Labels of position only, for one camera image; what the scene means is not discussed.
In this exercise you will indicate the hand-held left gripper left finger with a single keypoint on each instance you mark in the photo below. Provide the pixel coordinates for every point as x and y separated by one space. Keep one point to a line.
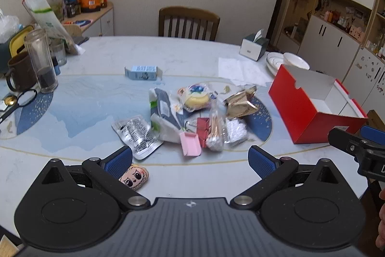
118 161

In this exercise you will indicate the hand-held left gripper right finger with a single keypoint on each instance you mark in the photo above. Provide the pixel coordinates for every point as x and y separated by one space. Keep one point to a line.
261 161

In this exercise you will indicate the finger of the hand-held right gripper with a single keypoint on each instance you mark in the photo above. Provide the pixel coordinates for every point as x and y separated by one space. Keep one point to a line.
350 144
374 134

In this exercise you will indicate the face print plush toy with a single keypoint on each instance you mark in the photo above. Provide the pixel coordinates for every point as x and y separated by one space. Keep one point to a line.
135 177

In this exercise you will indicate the silver blister pack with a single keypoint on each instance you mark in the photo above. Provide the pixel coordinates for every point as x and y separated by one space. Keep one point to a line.
135 135

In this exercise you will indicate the clear plastic bag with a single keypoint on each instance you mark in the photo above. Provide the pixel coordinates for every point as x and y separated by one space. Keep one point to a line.
236 130
9 28

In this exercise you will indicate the bag of cotton swabs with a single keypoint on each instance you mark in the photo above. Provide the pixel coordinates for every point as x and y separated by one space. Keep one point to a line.
217 127

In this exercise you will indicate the red cardboard box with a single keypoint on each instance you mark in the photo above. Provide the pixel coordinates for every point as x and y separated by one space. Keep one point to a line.
296 115

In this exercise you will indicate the gold foil snack bag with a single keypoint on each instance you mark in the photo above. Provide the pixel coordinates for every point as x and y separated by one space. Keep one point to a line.
240 105

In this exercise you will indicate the grey white wipes packet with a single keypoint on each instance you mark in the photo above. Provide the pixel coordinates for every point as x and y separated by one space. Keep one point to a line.
164 112

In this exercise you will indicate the pink plastic tray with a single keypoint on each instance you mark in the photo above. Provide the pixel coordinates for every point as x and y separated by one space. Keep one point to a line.
190 144

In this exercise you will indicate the light blue small carton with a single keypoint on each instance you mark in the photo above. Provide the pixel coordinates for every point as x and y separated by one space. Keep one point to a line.
141 72

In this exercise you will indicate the packaged yellow bread bun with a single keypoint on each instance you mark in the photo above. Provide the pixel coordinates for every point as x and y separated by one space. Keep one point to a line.
194 97

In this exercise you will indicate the yellow rimmed container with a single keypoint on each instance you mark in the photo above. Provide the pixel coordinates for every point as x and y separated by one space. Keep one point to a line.
19 40

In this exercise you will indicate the person's right hand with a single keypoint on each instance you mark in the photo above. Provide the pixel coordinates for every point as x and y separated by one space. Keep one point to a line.
382 218

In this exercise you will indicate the round back wooden chair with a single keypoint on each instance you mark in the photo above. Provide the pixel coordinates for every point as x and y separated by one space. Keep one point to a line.
376 117

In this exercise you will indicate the white fridge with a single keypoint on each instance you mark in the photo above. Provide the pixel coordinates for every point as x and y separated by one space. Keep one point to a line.
365 76

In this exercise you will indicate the red binder clip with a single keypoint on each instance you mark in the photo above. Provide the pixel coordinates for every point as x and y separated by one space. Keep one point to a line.
203 127

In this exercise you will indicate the white paper napkin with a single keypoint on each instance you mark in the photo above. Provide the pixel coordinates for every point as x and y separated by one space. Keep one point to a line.
237 70

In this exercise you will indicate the white bowl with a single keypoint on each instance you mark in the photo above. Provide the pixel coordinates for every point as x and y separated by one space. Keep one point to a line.
296 61

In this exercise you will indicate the stack of white plates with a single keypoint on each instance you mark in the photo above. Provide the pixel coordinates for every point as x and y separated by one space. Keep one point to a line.
274 62

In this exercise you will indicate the green white tissue box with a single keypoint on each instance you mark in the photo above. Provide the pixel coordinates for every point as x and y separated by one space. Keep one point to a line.
252 47

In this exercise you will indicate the small blue capped bottle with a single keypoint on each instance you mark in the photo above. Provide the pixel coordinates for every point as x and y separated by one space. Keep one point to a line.
56 65

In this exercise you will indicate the small drinking glass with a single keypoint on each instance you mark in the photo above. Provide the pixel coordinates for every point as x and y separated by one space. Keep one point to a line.
58 53

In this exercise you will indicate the tall glass jar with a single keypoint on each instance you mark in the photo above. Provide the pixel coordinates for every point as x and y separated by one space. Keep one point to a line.
42 64

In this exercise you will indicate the gold spoon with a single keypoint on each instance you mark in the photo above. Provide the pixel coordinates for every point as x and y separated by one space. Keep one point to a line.
9 101

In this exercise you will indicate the dark phone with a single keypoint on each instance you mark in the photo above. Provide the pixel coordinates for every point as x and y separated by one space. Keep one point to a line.
81 40

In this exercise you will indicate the brown mug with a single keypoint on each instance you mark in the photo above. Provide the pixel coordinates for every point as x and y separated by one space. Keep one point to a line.
21 71

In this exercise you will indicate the white sideboard cabinet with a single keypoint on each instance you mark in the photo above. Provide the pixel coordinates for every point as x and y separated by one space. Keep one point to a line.
102 23

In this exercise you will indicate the blue round plate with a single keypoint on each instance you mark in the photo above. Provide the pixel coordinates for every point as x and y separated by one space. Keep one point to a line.
78 22

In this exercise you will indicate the slatted wooden chair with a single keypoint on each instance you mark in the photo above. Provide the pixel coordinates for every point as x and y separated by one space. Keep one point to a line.
188 22

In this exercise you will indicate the green white plastic package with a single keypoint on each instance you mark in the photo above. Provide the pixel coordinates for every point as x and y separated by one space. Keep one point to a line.
49 22

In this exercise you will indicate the dark glass jar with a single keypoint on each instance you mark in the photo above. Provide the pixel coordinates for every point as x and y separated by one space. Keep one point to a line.
73 9

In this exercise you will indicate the crumpled clear plastic bag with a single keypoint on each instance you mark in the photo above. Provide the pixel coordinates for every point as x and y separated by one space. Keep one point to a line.
9 28

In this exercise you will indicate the white wall cabinets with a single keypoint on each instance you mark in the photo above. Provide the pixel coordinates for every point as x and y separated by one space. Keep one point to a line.
337 4

